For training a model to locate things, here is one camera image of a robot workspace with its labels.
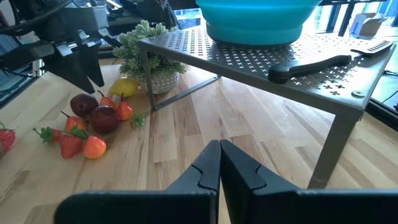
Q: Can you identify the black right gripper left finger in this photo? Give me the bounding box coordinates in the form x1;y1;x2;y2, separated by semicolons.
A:
54;139;222;224

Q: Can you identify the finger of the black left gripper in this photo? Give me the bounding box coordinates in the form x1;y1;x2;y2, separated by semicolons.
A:
46;51;96;94
79;40;105;88

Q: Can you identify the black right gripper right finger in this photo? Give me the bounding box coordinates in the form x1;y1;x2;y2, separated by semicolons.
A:
220;139;398;224

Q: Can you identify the dark red pomegranate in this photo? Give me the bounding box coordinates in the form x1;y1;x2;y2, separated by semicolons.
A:
70;93;99;118

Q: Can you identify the yellow plastic lemon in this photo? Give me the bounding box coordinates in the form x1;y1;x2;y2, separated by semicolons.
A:
108;77;140;98

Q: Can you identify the artificial green succulent plant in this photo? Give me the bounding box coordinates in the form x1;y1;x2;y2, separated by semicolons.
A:
112;20;187;95

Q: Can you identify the grey perforated metal shelf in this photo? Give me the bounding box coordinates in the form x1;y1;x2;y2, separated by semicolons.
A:
138;26;397;189

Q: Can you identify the blue collapsible colander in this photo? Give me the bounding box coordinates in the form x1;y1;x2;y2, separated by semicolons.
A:
195;0;323;47

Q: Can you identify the brown cardboard box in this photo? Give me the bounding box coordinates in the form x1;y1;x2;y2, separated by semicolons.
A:
350;12;386;38

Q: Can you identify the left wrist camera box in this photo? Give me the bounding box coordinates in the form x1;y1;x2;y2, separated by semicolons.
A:
62;6;109;32

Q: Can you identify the black handled slotted knife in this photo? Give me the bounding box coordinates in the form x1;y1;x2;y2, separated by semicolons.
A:
267;39;394;84

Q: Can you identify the black window frame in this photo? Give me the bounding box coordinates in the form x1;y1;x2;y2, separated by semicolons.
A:
320;0;398;37

